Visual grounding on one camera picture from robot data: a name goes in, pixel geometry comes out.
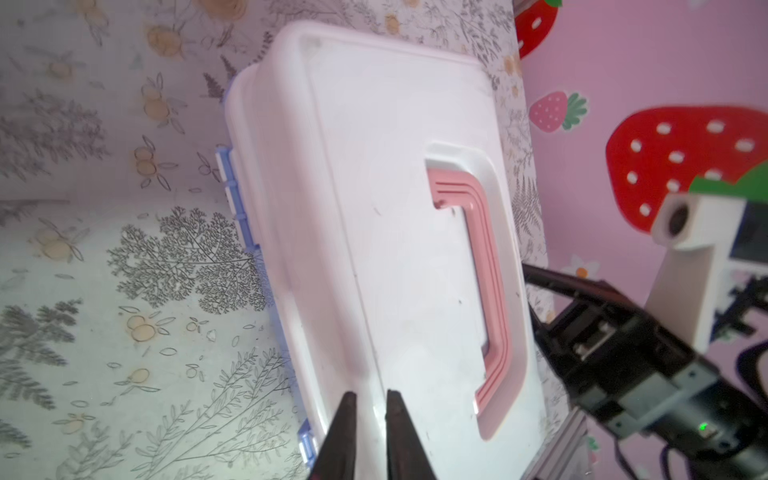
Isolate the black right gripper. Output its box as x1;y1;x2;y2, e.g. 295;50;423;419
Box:
522;263;767;468

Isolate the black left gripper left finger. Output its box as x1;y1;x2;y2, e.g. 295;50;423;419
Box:
308;391;357;480

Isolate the white lid blue tool box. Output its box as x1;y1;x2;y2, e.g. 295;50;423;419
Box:
219;21;545;479

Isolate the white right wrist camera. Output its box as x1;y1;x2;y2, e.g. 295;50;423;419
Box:
645;193;767;354

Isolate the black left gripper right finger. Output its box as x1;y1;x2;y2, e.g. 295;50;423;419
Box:
385;390;437;480

